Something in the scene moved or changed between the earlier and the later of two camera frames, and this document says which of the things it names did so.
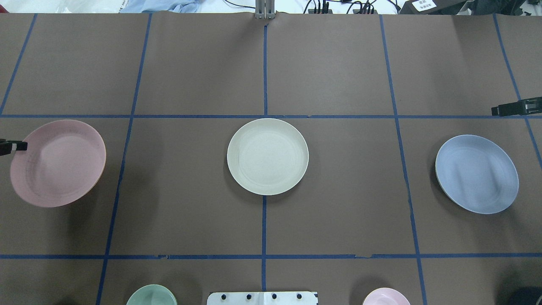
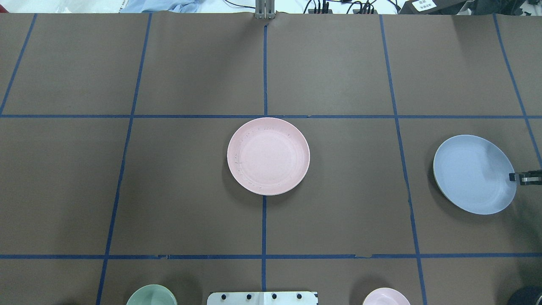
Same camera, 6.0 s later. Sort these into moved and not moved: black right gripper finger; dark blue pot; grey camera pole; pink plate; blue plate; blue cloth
Moved: black right gripper finger; pink plate
Not moved: grey camera pole; blue cloth; dark blue pot; blue plate
